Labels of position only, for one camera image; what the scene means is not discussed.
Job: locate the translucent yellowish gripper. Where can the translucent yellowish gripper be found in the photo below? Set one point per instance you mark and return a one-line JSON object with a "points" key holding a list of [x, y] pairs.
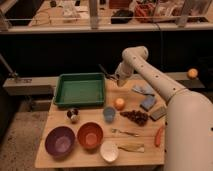
{"points": [[121, 82]]}

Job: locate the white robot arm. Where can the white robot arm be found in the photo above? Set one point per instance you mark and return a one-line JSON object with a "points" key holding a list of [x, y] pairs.
{"points": [[189, 117]]}

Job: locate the green plastic tray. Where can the green plastic tray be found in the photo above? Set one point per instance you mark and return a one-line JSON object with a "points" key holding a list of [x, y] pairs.
{"points": [[80, 90]]}

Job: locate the orange fruit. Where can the orange fruit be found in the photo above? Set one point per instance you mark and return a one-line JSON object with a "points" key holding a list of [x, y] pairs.
{"points": [[119, 103]]}

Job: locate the blue grey cloth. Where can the blue grey cloth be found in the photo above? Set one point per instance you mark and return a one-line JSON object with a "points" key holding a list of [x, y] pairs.
{"points": [[145, 90]]}

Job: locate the blue plastic cup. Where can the blue plastic cup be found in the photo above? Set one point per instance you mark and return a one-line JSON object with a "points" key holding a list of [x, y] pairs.
{"points": [[109, 114]]}

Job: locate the blue sponge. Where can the blue sponge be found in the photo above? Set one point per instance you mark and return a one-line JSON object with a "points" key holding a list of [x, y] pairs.
{"points": [[148, 102]]}

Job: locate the bunch of dark grapes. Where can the bunch of dark grapes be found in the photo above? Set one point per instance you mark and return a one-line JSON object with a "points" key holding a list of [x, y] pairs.
{"points": [[137, 117]]}

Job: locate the metal fork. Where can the metal fork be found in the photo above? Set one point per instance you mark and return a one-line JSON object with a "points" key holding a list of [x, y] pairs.
{"points": [[114, 130]]}

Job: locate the grey sponge block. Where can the grey sponge block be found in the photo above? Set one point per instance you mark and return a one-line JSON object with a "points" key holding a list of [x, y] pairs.
{"points": [[158, 113]]}

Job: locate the orange bowl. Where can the orange bowl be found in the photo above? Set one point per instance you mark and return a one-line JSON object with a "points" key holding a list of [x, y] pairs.
{"points": [[90, 135]]}

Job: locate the black bag on shelf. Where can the black bag on shelf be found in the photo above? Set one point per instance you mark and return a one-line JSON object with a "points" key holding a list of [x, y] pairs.
{"points": [[121, 16]]}

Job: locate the orange carrot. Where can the orange carrot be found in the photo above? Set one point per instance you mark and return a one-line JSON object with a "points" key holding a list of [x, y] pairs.
{"points": [[158, 135]]}

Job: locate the small white bowl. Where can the small white bowl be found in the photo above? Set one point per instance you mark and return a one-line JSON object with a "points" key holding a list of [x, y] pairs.
{"points": [[109, 151]]}

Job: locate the orange ball on ledge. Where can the orange ball on ledge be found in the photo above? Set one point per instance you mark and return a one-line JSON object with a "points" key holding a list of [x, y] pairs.
{"points": [[192, 73]]}

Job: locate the red tool on shelf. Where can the red tool on shelf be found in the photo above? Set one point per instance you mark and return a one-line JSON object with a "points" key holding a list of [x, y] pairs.
{"points": [[144, 12]]}

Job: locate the purple bowl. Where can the purple bowl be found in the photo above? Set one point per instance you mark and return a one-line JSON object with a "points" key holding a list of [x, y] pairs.
{"points": [[60, 141]]}

